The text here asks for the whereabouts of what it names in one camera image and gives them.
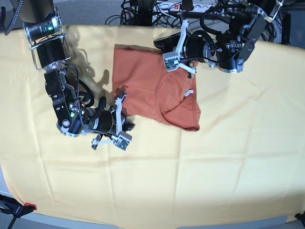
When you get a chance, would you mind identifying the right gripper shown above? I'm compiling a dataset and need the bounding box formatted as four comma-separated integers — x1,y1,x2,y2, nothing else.
94,96,135,134

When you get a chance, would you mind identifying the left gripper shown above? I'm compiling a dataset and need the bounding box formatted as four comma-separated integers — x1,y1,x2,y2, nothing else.
153,32,211,79

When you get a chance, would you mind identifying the orange T-shirt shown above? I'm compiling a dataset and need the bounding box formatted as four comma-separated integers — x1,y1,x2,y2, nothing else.
112,45,201,132

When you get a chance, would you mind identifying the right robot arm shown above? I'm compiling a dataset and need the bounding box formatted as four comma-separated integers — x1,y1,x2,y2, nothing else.
11,0,134,139

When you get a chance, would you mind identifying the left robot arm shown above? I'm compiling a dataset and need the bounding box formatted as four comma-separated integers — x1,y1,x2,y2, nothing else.
154,0,283,77

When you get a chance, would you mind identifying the white power strip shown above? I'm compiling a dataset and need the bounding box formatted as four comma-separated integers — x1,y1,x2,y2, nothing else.
153,1,215,17

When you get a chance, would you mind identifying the black upright stand right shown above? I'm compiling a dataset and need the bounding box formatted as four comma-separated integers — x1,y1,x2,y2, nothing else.
281,13,291,45

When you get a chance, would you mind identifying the yellow table cloth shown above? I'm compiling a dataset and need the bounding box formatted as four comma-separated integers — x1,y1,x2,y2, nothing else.
0,30,305,229

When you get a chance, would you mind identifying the blue black bar clamp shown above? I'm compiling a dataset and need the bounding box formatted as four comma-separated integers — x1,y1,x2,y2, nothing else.
0,195,37,229

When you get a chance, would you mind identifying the black clamp right corner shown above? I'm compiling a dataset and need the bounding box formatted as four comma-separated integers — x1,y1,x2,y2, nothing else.
295,212,305,227

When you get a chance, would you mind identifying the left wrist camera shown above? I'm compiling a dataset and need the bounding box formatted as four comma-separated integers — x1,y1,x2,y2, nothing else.
163,20,196,73

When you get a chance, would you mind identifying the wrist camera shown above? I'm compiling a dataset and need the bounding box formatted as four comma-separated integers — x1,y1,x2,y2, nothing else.
91,87,133,151
163,20,196,73

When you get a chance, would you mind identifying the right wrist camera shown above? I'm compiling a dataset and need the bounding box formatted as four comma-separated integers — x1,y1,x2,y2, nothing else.
91,87,133,151

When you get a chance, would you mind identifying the black central post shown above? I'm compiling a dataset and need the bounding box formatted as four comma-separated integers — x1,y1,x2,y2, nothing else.
136,0,154,26

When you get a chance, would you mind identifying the braided black white cable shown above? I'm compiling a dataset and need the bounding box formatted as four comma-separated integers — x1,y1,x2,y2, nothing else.
4,0,24,36

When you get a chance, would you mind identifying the black clamp handle top left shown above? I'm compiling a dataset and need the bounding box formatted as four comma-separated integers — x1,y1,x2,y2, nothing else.
0,7,10,36

